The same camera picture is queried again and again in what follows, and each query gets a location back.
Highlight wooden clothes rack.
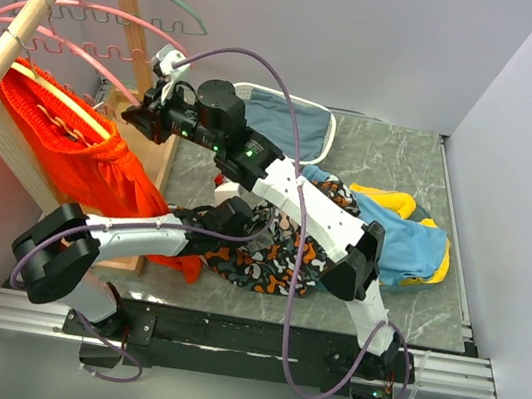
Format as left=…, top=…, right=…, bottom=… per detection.
left=0, top=0, right=206, bottom=281

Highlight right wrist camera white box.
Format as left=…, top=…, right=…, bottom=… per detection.
left=150, top=44, right=191, bottom=99

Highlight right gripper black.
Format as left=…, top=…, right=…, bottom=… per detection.
left=116, top=73, right=231, bottom=157

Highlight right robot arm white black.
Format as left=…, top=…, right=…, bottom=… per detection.
left=121, top=77, right=401, bottom=380

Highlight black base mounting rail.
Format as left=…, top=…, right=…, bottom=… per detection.
left=56, top=277, right=423, bottom=399

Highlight camouflage patterned shorts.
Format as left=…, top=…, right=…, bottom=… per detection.
left=154, top=154, right=368, bottom=309

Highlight green wire hanger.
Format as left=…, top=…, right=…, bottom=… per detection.
left=52, top=0, right=208, bottom=37

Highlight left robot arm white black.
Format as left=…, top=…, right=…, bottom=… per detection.
left=10, top=197, right=254, bottom=338

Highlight orange shorts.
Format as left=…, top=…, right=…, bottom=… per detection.
left=0, top=53, right=232, bottom=285

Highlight cream wooden hanger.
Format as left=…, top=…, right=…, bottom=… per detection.
left=11, top=62, right=110, bottom=140

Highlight white plastic basket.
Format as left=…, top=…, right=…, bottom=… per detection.
left=233, top=82, right=337, bottom=166

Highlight aluminium frame rail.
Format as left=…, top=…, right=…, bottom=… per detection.
left=0, top=288, right=497, bottom=399

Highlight light blue shorts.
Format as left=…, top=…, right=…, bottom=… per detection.
left=284, top=163, right=460, bottom=295

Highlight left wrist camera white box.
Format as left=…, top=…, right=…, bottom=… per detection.
left=213, top=173, right=240, bottom=205

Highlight teal shorts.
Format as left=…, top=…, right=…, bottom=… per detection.
left=381, top=205, right=437, bottom=293

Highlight pink hanger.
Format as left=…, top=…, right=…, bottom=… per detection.
left=0, top=0, right=197, bottom=78
left=0, top=16, right=139, bottom=105

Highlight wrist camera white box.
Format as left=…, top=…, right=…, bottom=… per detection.
left=213, top=173, right=240, bottom=205
left=150, top=44, right=191, bottom=99

